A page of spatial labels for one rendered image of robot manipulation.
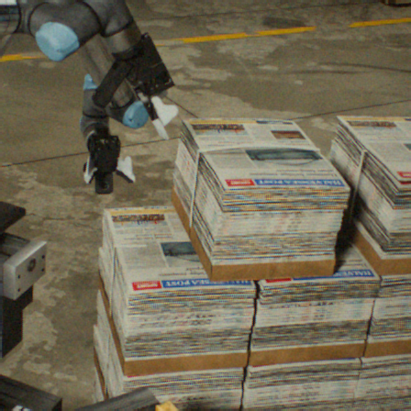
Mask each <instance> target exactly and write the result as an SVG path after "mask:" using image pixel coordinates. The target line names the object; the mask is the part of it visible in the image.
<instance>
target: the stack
mask: <svg viewBox="0 0 411 411"><path fill-rule="evenodd" d="M104 210H105V212H103V215H104V216H103V220H102V222H103V226H102V229H103V231H104V237H103V245H104V246H103V248H99V250H98V252H99V253H98V254H99V256H98V269H99V272H100V278H101V281H102V285H103V288H104V292H105V295H106V299H107V302H108V305H109V314H111V316H112V319H113V322H114V326H115V331H116V333H117V339H118V343H119V347H120V349H121V353H122V356H123V360H124V362H125V361H145V360H157V359H169V358H180V357H192V356H205V355H217V354H232V353H247V349H248V347H250V350H251V352H253V351H264V350H285V349H297V348H303V347H309V346H323V345H337V344H351V343H363V342H364V340H365V339H366V340H367V342H368V343H372V342H384V341H397V340H410V339H411V274H397V275H378V274H377V272H376V271H375V270H374V268H373V267H372V266H371V265H370V263H368V261H367V260H366V259H365V257H364V256H363V255H362V253H361V252H360V250H359V249H358V248H357V246H356V245H355V244H354V242H353V240H352V239H351V237H350V236H349V234H348V233H347V232H346V230H345V229H343V228H342V226H339V230H338V232H337V236H336V237H337V240H335V241H336V245H335V247H334V250H333V252H334V255H335V256H334V257H335V258H336V262H335V267H334V271H333V274H332V276H318V277H299V278H282V279H264V280H246V281H227V282H210V281H209V279H208V277H207V275H206V272H205V270H204V268H203V266H202V264H201V262H200V261H199V259H198V256H197V254H196V252H195V250H194V247H193V245H192V243H191V241H190V239H189V238H188V236H187V233H186V231H185V229H184V227H183V223H182V221H181V219H180V218H179V216H178V214H177V212H176V210H175V208H174V206H156V207H126V208H111V209H104ZM98 292H99V293H97V295H98V296H97V300H96V302H97V306H96V307H97V311H98V315H97V316H98V319H97V322H98V323H97V325H94V334H93V340H94V350H95V356H96V359H97V363H98V367H99V371H100V373H101V376H102V378H103V382H104V386H105V393H106V395H107V399H109V398H112V397H116V396H119V395H122V394H126V393H130V392H133V391H136V390H138V389H141V388H144V387H148V389H149V390H150V391H151V392H152V393H153V394H154V395H155V397H156V398H157V399H158V400H159V401H160V403H163V402H165V401H168V400H170V401H171V402H172V403H173V404H174V406H175V407H176V408H177V409H178V410H179V411H411V353H410V354H399V355H388V356H377V357H366V358H365V357H364V356H363V354H362V357H353V358H342V359H330V360H323V361H309V362H297V363H286V364H274V365H262V366H251V367H250V366H249V365H248V363H247V367H244V368H232V369H220V370H208V371H196V372H173V373H161V374H149V375H137V376H125V377H123V375H122V371H121V368H120V365H119V361H118V357H117V352H116V348H115V345H114V341H113V337H112V334H111V330H110V326H109V324H108V320H107V316H106V311H105V307H104V304H103V300H102V296H101V293H100V290H98Z"/></svg>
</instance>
